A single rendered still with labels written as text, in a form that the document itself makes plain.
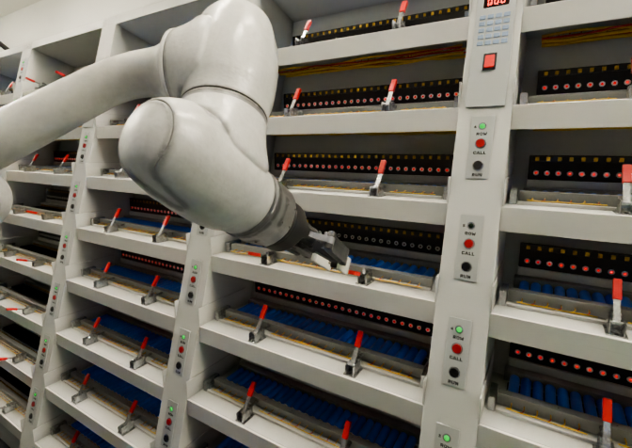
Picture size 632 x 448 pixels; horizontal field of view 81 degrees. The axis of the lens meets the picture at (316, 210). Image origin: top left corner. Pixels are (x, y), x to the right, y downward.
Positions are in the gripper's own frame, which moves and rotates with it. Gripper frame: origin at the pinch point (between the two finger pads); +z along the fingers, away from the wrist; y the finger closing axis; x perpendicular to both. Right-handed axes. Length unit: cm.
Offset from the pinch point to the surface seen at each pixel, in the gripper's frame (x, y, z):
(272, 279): -3.9, -23.8, 17.6
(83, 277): -19, -112, 25
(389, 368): -15.5, 6.3, 27.5
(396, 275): 3.4, 5.6, 20.0
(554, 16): 53, 30, 3
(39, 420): -69, -114, 34
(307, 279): -2.1, -13.7, 16.7
